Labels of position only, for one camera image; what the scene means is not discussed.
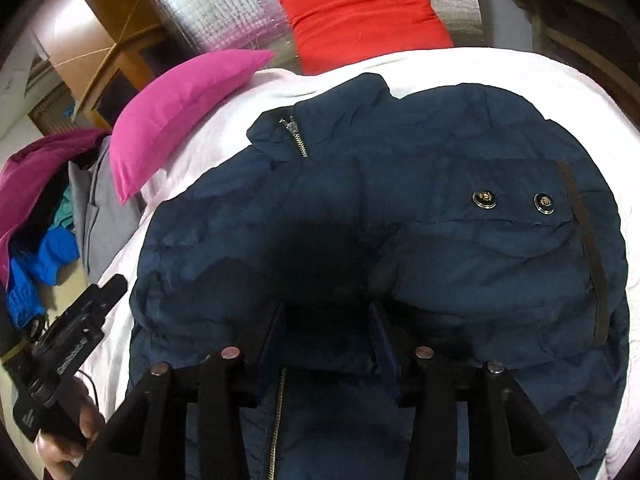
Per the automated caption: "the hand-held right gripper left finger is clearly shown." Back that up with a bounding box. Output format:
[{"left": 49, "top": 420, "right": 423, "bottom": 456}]
[{"left": 75, "top": 302, "right": 288, "bottom": 480}]

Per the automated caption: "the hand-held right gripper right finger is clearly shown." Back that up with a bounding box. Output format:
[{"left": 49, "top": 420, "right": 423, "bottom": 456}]
[{"left": 369, "top": 302, "right": 583, "bottom": 480}]

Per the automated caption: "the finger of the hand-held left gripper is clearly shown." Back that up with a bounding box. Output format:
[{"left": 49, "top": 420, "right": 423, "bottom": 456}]
[{"left": 85, "top": 274, "right": 128, "bottom": 321}]

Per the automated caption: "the navy blue padded jacket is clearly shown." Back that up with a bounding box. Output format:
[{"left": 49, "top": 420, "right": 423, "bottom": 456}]
[{"left": 127, "top": 72, "right": 631, "bottom": 480}]

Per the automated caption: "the person's left hand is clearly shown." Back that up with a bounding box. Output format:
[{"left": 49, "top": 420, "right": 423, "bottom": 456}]
[{"left": 35, "top": 375, "right": 107, "bottom": 480}]

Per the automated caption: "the beige sofa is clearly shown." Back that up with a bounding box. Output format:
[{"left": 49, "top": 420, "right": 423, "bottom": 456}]
[{"left": 30, "top": 255, "right": 101, "bottom": 341}]

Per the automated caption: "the grey garment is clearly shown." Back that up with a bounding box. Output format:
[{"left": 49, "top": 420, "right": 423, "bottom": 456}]
[{"left": 67, "top": 135, "right": 143, "bottom": 286}]

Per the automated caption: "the bright blue garment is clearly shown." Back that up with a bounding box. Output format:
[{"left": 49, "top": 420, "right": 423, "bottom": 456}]
[{"left": 5, "top": 227, "right": 81, "bottom": 331}]

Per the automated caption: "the teal garment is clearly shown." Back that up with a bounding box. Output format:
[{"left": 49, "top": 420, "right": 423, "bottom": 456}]
[{"left": 52, "top": 185, "right": 76, "bottom": 231}]

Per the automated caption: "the magenta blanket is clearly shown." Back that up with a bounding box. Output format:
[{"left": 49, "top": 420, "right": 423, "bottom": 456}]
[{"left": 0, "top": 127, "right": 108, "bottom": 291}]

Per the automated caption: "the pink pillow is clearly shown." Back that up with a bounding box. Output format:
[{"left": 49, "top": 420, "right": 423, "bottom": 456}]
[{"left": 109, "top": 49, "right": 277, "bottom": 205}]

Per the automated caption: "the wooden door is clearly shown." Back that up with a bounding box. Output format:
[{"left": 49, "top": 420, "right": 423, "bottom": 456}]
[{"left": 27, "top": 80, "right": 76, "bottom": 136}]

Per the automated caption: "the silver foil insulation board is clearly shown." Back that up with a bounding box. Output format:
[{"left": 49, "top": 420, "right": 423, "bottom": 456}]
[{"left": 151, "top": 0, "right": 483, "bottom": 68}]

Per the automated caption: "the red cushion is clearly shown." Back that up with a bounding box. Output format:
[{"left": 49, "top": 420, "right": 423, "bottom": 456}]
[{"left": 276, "top": 0, "right": 455, "bottom": 76}]

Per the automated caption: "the wooden bench table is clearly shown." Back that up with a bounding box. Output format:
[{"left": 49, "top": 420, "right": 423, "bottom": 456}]
[{"left": 475, "top": 0, "right": 640, "bottom": 126}]

